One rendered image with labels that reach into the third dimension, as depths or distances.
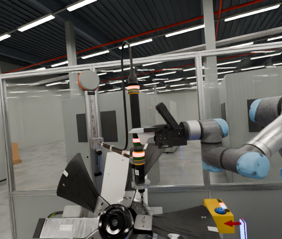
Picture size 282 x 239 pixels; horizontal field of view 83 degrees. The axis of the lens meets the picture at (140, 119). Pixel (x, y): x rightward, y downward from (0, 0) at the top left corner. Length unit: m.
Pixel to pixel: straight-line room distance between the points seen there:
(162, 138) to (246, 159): 0.26
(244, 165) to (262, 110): 0.40
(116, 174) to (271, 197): 1.20
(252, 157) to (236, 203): 1.06
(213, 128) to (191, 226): 0.36
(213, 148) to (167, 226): 0.32
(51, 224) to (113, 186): 0.33
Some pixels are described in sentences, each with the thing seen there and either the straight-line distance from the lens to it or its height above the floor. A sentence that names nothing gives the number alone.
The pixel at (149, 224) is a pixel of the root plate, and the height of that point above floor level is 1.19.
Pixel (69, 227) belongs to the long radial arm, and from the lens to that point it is 0.91.
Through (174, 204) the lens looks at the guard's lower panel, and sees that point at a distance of 1.48.
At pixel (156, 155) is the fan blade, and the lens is 0.72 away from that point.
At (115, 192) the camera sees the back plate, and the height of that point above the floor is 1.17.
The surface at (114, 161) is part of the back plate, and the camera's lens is 1.05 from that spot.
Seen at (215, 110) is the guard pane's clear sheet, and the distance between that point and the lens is 1.38.
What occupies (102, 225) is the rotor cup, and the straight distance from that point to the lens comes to 0.68.
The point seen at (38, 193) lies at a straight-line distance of 1.79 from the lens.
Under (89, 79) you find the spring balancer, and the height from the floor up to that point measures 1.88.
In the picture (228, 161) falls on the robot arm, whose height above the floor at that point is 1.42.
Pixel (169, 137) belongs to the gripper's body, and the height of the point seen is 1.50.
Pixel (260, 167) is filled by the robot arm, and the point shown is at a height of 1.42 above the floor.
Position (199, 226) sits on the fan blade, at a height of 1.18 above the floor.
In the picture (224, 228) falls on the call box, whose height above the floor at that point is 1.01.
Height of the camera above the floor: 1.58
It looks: 1 degrees down
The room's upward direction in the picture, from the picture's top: 4 degrees counter-clockwise
